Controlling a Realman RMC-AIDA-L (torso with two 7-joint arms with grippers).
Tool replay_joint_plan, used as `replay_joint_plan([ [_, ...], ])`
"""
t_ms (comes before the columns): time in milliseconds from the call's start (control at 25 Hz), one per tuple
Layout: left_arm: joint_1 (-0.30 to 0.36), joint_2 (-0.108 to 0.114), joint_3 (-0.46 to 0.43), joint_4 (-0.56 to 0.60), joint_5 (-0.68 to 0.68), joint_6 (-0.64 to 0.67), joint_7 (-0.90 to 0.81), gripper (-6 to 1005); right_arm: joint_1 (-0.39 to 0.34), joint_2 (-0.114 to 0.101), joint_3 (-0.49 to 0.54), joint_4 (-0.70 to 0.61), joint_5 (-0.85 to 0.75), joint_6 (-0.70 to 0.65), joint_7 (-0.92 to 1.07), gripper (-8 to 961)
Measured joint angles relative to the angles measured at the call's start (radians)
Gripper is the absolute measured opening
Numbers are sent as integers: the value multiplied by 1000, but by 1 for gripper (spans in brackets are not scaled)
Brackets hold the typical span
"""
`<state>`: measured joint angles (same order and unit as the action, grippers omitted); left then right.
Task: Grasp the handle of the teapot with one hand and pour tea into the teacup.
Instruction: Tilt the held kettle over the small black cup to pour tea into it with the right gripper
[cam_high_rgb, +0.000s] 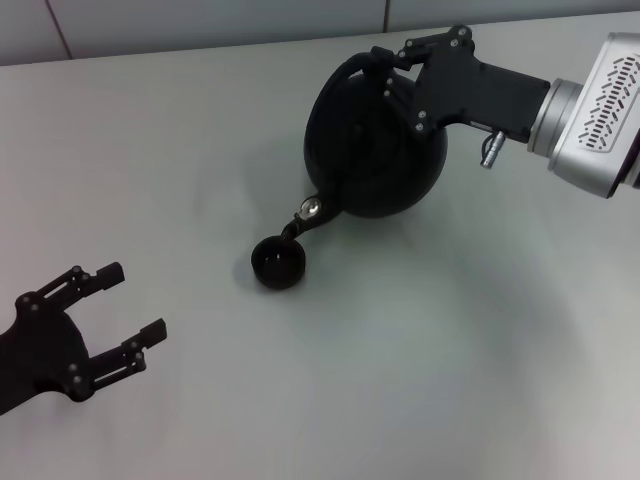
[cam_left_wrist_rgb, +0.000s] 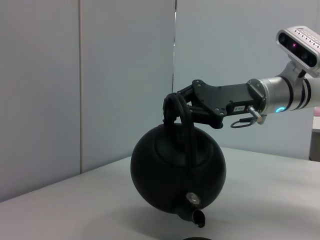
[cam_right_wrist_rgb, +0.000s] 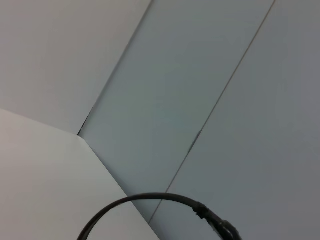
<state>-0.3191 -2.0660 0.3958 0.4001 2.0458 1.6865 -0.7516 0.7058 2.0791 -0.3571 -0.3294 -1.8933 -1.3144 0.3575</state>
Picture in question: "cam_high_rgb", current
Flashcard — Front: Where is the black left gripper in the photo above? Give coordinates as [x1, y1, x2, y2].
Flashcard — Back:
[0, 261, 168, 416]

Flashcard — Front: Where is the small black teacup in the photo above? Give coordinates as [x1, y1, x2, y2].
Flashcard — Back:
[250, 234, 307, 291]

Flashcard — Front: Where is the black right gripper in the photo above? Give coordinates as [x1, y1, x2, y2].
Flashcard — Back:
[370, 24, 551, 146]

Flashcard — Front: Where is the black round teapot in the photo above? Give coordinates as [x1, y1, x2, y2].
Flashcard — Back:
[281, 52, 450, 247]

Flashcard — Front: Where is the silver right gripper cable plug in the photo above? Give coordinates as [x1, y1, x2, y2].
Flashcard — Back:
[478, 128, 509, 167]

